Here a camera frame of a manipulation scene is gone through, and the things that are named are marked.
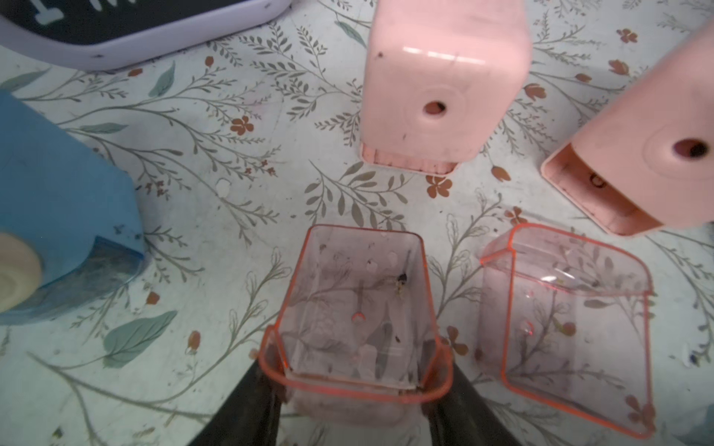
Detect pink clear shavings tray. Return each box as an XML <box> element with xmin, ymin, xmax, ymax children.
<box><xmin>258</xmin><ymin>224</ymin><xmax>454</xmax><ymax>427</ymax></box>
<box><xmin>474</xmin><ymin>223</ymin><xmax>656</xmax><ymax>440</ymax></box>

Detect pink pencil sharpener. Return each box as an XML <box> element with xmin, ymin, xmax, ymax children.
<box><xmin>361</xmin><ymin>0</ymin><xmax>532</xmax><ymax>177</ymax></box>
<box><xmin>541</xmin><ymin>22</ymin><xmax>713</xmax><ymax>237</ymax></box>

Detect blue pencil sharpener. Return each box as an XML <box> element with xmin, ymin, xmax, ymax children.
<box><xmin>1</xmin><ymin>91</ymin><xmax>145</xmax><ymax>325</ymax></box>

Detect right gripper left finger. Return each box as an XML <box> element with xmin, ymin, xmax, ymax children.
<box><xmin>189</xmin><ymin>360</ymin><xmax>283</xmax><ymax>446</ymax></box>

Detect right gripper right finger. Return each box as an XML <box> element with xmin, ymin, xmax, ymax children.
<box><xmin>423</xmin><ymin>363</ymin><xmax>522</xmax><ymax>446</ymax></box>

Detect purple tissue box toy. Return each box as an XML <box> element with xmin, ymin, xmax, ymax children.
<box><xmin>1</xmin><ymin>0</ymin><xmax>291</xmax><ymax>71</ymax></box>

